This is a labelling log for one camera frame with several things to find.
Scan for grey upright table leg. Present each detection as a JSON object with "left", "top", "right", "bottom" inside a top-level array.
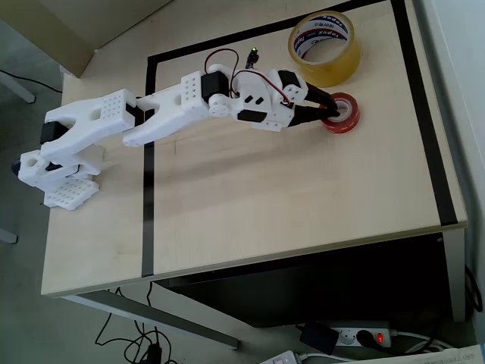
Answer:
[{"left": 442, "top": 226, "right": 468, "bottom": 324}]

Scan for large yellow tape roll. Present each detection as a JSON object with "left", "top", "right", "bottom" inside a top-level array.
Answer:
[{"left": 287, "top": 11, "right": 363, "bottom": 89}]

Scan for black looped cable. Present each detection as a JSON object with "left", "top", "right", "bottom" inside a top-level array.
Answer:
[{"left": 464, "top": 263, "right": 484, "bottom": 314}]

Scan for grey slanted table leg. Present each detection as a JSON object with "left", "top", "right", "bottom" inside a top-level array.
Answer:
[{"left": 62, "top": 290, "right": 241, "bottom": 350}]

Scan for grey furniture leg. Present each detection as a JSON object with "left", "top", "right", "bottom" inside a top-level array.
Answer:
[{"left": 0, "top": 70, "right": 37, "bottom": 245}]

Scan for brown cardboard box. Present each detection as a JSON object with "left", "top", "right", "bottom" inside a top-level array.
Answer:
[{"left": 0, "top": 0, "right": 176, "bottom": 79}]

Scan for black round plug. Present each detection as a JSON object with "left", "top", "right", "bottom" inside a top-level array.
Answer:
[{"left": 355, "top": 328, "right": 377, "bottom": 348}]

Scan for thin black cable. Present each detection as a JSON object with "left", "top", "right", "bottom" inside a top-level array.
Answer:
[{"left": 0, "top": 69, "right": 64, "bottom": 94}]

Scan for grey power strip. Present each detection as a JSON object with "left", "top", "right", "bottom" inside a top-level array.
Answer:
[{"left": 328, "top": 321, "right": 397, "bottom": 350}]

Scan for red white servo cable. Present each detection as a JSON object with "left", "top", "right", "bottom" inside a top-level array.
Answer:
[{"left": 204, "top": 49, "right": 295, "bottom": 111}]

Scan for printed paper sheet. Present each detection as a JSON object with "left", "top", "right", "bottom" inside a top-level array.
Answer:
[{"left": 369, "top": 343, "right": 480, "bottom": 364}]

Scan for red tape roll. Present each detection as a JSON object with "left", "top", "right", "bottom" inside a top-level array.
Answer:
[{"left": 321, "top": 92, "right": 361, "bottom": 135}]

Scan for black floor cables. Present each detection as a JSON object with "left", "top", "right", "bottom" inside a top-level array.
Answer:
[{"left": 94, "top": 282, "right": 172, "bottom": 364}]

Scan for white power strip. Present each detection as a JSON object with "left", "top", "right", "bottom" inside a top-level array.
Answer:
[{"left": 259, "top": 349, "right": 301, "bottom": 364}]

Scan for small camera with green light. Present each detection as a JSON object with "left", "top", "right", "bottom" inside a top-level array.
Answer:
[{"left": 244, "top": 45, "right": 263, "bottom": 71}]

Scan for black power adapter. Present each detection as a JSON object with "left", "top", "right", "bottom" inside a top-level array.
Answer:
[{"left": 299, "top": 321, "right": 340, "bottom": 356}]

